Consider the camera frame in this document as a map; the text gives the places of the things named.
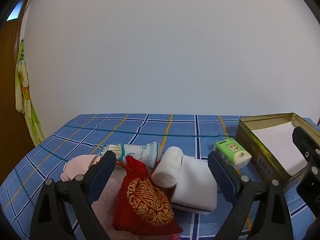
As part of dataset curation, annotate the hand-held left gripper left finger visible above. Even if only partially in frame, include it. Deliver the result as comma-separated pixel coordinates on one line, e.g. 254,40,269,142
30,151,117,240

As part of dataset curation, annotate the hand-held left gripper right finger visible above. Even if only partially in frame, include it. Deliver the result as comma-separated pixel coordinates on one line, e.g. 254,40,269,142
207,151,294,240

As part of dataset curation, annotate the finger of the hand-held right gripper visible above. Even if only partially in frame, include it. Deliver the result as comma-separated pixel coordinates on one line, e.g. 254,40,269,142
292,126,320,218

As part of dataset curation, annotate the white sponge block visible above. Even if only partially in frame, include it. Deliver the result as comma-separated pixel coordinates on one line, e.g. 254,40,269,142
171,155,218,214

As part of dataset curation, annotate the green tissue packet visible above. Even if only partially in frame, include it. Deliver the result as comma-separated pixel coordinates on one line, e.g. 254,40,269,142
214,138,252,170

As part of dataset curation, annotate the gold tin box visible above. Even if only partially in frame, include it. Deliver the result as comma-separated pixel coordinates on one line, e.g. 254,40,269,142
235,112,320,189

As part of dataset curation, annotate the cotton swab packet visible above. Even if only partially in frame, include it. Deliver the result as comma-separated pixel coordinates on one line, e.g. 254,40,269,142
98,142,160,168

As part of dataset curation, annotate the red gold drawstring pouch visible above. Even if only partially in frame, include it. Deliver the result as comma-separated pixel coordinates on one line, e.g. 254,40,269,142
112,155,183,235

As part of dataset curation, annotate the white gauze roll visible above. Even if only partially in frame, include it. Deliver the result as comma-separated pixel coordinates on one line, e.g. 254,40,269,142
151,146,184,188

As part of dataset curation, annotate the white paper sheet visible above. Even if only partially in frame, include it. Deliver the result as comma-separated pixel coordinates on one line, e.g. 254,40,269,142
251,121,308,175

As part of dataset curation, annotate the blue plaid bed sheet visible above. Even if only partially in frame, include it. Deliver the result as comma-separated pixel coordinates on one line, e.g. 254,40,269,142
0,114,320,240

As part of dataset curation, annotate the green yellow hanging cloth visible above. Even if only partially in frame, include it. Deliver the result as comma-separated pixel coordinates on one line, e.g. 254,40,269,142
15,38,45,147

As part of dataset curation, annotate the wooden door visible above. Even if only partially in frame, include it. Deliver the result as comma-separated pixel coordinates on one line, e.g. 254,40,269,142
0,17,44,188

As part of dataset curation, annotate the door transom window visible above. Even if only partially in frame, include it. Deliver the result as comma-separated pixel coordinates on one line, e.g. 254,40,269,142
6,0,24,22

